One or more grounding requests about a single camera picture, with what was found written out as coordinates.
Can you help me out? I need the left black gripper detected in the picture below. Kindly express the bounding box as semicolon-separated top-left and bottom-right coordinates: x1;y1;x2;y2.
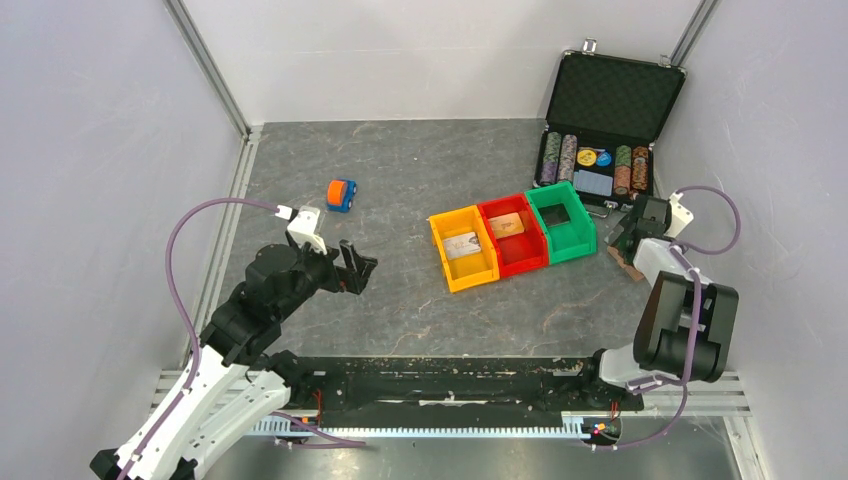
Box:
275;235;378;319

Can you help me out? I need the tan leather card holder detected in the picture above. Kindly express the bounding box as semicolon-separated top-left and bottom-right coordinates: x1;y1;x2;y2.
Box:
607;246;644;282

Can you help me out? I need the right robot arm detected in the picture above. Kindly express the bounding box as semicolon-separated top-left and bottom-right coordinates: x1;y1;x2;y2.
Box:
577;195;739;408

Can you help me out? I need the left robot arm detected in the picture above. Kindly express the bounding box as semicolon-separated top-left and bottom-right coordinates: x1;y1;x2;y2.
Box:
90;240;378;479

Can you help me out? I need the light blue card deck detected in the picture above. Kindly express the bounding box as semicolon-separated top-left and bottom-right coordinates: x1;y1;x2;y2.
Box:
573;170;614;197

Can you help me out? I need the card in green bin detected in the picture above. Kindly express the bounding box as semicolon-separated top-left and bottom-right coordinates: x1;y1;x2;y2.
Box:
538;203;571;230

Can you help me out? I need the card in yellow bin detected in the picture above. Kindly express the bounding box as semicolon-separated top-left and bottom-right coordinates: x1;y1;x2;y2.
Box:
442;231;482;260

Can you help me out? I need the card in red bin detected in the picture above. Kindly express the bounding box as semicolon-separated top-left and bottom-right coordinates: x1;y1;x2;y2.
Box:
488;212;525;239

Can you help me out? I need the blue dealer chip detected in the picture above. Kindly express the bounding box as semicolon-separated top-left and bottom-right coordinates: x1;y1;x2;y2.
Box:
596;151;613;168

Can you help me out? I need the green plastic bin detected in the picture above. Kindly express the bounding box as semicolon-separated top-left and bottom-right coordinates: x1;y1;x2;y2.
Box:
524;182;597;265

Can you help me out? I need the blue orange toy car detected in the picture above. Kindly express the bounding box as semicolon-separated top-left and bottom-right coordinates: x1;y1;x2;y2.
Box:
326;178;358;213

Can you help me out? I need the yellow dealer chip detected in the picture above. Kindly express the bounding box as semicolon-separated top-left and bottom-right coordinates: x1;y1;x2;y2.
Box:
576;148;598;167

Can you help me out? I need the yellow plastic bin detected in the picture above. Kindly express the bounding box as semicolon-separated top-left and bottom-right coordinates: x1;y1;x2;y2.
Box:
428;205;500;293

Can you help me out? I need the black poker chip case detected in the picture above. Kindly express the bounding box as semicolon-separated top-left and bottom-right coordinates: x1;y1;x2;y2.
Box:
532;50;687;211

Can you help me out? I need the red plastic bin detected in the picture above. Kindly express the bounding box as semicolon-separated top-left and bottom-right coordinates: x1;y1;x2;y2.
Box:
477;193;549;278

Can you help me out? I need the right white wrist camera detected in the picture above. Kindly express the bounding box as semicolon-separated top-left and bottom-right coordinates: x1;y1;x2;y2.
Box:
665;192;694;238

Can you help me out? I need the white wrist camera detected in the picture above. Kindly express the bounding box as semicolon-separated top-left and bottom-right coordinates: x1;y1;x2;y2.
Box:
665;192;694;238
275;205;328;254

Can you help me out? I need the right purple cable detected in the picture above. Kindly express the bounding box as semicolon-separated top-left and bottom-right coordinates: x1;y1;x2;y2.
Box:
592;185;742;452

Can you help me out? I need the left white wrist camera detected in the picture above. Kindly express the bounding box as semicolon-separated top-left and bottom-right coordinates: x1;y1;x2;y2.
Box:
275;205;328;254

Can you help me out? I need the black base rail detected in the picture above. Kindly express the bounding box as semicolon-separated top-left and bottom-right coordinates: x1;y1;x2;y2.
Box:
264;351;644;429

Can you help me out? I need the white toothed cable duct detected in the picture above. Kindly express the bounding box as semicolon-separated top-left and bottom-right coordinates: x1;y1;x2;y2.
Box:
244;415;623;441

